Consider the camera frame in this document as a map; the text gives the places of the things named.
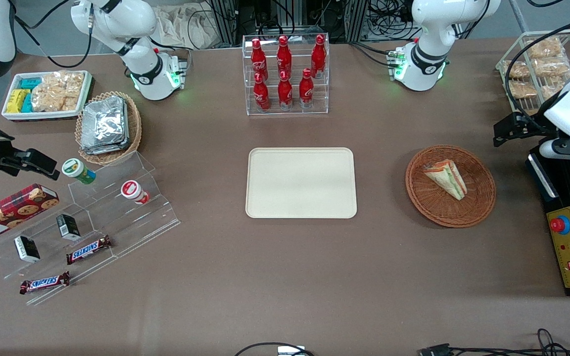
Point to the red yoghurt cup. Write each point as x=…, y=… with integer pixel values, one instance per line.
x=132, y=191

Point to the aluminium frame post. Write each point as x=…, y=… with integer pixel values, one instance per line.
x=355, y=20
x=225, y=22

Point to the red tartan cookie box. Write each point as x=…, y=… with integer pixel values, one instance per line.
x=13, y=212

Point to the round brown wicker basket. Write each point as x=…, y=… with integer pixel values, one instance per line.
x=478, y=198

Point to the small white device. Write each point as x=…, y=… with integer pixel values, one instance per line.
x=291, y=351

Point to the clear acrylic bottle rack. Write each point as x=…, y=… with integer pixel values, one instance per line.
x=296, y=111

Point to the small black box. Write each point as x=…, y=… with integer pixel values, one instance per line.
x=69, y=227
x=26, y=248

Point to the beige plastic tray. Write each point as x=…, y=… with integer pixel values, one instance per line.
x=301, y=183

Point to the brown snickers bar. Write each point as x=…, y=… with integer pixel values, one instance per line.
x=44, y=283
x=88, y=250

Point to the teal snack packet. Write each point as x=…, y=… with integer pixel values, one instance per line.
x=27, y=104
x=31, y=83

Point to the triangle sandwich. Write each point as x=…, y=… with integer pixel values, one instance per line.
x=447, y=179

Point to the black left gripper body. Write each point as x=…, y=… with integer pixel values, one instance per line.
x=526, y=125

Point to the yellow snack packet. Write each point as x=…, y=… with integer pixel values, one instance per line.
x=16, y=101

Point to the clear bag of fried snack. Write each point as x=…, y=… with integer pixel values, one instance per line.
x=522, y=89
x=552, y=66
x=545, y=48
x=517, y=69
x=552, y=89

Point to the grey metal pole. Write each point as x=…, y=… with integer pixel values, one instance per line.
x=519, y=15

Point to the green yoghurt cup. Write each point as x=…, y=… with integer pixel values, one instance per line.
x=77, y=170

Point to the oval light wicker basket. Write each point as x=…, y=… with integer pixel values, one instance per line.
x=135, y=128

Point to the silver foil pack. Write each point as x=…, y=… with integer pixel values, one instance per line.
x=104, y=150
x=104, y=121

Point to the red emergency stop button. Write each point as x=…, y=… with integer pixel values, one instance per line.
x=559, y=225

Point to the white rectangular snack tray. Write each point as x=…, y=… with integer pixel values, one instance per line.
x=13, y=116

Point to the clear acrylic stepped display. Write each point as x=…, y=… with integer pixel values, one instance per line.
x=131, y=230

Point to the beige crumpled cloth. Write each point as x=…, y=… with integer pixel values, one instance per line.
x=181, y=24

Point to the clear bag of crackers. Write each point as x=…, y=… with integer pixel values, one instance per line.
x=57, y=91

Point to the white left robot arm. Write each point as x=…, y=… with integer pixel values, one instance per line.
x=431, y=29

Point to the red cola bottle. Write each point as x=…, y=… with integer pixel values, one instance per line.
x=318, y=55
x=261, y=94
x=306, y=90
x=284, y=55
x=285, y=93
x=257, y=57

